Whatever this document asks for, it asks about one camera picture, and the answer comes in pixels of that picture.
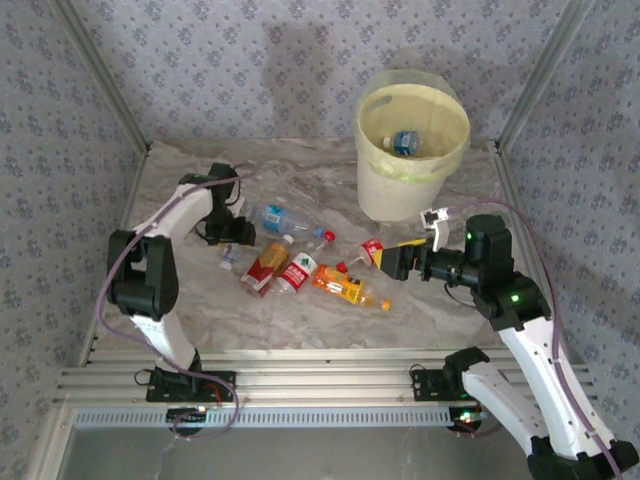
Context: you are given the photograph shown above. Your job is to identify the clear bottle white cap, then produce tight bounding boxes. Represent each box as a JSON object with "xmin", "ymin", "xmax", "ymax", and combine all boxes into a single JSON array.
[{"xmin": 218, "ymin": 242, "xmax": 246, "ymax": 272}]

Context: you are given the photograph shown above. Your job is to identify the red cola label bottle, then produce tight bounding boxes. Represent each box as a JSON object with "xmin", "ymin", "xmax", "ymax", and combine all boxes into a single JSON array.
[{"xmin": 335, "ymin": 237, "xmax": 386, "ymax": 274}]

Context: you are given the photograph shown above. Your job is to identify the blue label bottle blue cap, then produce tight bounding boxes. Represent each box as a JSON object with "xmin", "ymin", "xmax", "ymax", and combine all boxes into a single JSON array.
[{"xmin": 244, "ymin": 202, "xmax": 325, "ymax": 239}]

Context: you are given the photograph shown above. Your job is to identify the red gold label tea bottle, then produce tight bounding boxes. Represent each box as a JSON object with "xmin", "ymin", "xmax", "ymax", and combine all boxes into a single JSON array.
[{"xmin": 239, "ymin": 233, "xmax": 296, "ymax": 299}]

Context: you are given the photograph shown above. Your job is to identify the orange juice label bottle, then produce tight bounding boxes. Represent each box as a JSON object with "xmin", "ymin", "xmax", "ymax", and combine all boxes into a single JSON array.
[{"xmin": 310, "ymin": 263, "xmax": 394, "ymax": 312}]

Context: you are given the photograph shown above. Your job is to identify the red white label bottle red cap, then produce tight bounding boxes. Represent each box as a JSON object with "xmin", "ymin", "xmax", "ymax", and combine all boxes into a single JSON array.
[{"xmin": 272, "ymin": 228, "xmax": 337, "ymax": 296}]

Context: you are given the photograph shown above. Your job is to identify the white ribbed plastic bin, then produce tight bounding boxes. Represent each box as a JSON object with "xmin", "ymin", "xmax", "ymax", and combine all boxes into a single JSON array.
[{"xmin": 355, "ymin": 82, "xmax": 472, "ymax": 224}]

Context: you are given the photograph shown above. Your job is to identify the pale green bin liner bag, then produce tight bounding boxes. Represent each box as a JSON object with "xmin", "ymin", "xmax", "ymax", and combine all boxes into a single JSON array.
[{"xmin": 354, "ymin": 69, "xmax": 473, "ymax": 186}]

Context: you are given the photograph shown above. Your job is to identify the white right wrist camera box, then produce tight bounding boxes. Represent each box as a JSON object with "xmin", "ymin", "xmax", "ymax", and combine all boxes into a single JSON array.
[{"xmin": 418, "ymin": 207, "xmax": 451, "ymax": 253}]

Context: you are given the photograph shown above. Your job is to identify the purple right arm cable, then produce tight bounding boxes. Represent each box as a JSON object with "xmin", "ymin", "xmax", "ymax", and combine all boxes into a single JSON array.
[{"xmin": 447, "ymin": 198, "xmax": 626, "ymax": 480}]

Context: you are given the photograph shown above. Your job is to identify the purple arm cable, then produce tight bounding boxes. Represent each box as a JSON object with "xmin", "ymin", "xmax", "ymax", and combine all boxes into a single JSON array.
[
  {"xmin": 96, "ymin": 172, "xmax": 242, "ymax": 442},
  {"xmin": 447, "ymin": 198, "xmax": 626, "ymax": 480}
]

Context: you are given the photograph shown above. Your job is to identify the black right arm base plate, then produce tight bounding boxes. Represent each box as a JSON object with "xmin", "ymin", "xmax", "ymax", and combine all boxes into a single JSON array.
[{"xmin": 409, "ymin": 368, "xmax": 481, "ymax": 404}]

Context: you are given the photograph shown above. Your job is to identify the aluminium mounting rail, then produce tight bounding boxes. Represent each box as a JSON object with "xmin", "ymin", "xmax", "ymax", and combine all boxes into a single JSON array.
[{"xmin": 52, "ymin": 347, "xmax": 599, "ymax": 407}]

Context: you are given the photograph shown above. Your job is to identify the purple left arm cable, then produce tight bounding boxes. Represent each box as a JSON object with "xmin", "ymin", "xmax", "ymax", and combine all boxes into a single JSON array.
[{"xmin": 96, "ymin": 172, "xmax": 242, "ymax": 442}]

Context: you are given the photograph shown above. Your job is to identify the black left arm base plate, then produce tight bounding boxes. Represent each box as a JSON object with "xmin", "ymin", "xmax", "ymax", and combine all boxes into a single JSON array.
[{"xmin": 144, "ymin": 369, "xmax": 237, "ymax": 404}]

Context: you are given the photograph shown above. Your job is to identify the grey slotted cable duct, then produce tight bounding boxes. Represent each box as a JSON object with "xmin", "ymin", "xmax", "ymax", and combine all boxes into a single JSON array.
[{"xmin": 72, "ymin": 404, "xmax": 484, "ymax": 430}]

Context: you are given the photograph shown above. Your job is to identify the aluminium frame post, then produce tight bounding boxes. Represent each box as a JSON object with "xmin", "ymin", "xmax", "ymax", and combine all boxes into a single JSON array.
[
  {"xmin": 493, "ymin": 0, "xmax": 597, "ymax": 151},
  {"xmin": 49, "ymin": 0, "xmax": 152, "ymax": 154}
]

